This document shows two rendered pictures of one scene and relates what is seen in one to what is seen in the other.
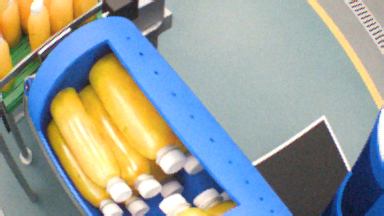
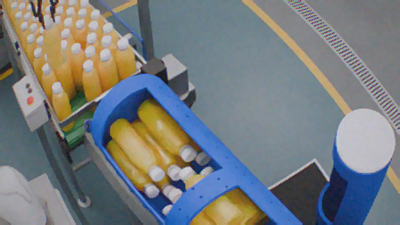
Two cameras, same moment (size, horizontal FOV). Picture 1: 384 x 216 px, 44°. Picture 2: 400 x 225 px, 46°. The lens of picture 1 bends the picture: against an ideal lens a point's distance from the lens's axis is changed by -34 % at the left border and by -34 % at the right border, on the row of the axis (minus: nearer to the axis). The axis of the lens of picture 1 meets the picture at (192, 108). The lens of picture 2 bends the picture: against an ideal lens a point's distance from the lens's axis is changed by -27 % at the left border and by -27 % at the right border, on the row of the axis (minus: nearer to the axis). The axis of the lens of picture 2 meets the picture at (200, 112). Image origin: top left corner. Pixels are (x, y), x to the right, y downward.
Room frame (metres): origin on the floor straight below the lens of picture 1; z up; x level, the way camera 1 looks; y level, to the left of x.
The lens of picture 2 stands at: (-0.54, -0.13, 2.47)
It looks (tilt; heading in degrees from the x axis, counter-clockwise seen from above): 50 degrees down; 7
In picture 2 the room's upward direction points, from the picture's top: 6 degrees counter-clockwise
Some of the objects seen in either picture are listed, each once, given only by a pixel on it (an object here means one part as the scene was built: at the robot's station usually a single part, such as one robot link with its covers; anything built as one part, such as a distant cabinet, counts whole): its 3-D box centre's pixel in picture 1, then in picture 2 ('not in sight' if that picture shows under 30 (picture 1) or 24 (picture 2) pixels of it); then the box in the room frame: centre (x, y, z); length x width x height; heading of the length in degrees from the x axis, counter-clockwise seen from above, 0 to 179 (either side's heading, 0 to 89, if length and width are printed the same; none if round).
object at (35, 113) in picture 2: not in sight; (29, 102); (0.70, 0.66, 1.05); 0.20 x 0.10 x 0.10; 38
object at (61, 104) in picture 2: (1, 61); (62, 106); (0.71, 0.51, 1.00); 0.07 x 0.07 x 0.20
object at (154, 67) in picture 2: (118, 9); (153, 77); (0.88, 0.18, 0.95); 0.10 x 0.07 x 0.10; 128
